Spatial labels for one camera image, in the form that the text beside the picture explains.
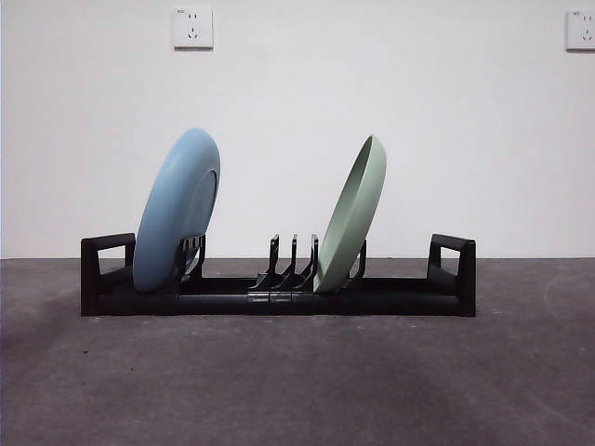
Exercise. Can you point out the green round plate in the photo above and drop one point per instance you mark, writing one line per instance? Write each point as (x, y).
(353, 218)

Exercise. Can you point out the black plate rack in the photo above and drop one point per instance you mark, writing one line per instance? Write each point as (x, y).
(395, 304)

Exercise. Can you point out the white wall socket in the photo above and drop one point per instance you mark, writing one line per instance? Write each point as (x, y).
(193, 29)
(581, 30)

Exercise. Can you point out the blue round plate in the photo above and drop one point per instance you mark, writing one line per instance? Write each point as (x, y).
(172, 209)

